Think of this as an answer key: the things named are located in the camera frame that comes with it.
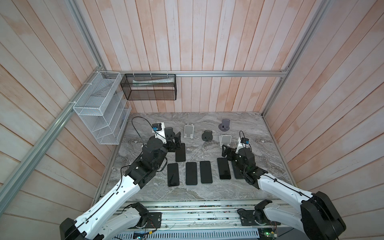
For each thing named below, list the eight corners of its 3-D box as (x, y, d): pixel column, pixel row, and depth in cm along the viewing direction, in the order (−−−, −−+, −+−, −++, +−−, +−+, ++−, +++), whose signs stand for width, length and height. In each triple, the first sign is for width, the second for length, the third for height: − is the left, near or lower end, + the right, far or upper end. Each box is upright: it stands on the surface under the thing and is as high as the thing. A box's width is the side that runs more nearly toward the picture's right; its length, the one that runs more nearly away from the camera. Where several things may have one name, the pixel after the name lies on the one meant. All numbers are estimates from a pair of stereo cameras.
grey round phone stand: (218, 131, 113) (220, 124, 107) (218, 125, 116) (219, 119, 110) (228, 131, 113) (231, 124, 107) (227, 125, 116) (229, 119, 110)
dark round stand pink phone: (201, 141, 107) (202, 139, 105) (201, 132, 112) (201, 130, 110) (212, 141, 107) (213, 139, 105) (211, 132, 112) (212, 130, 110)
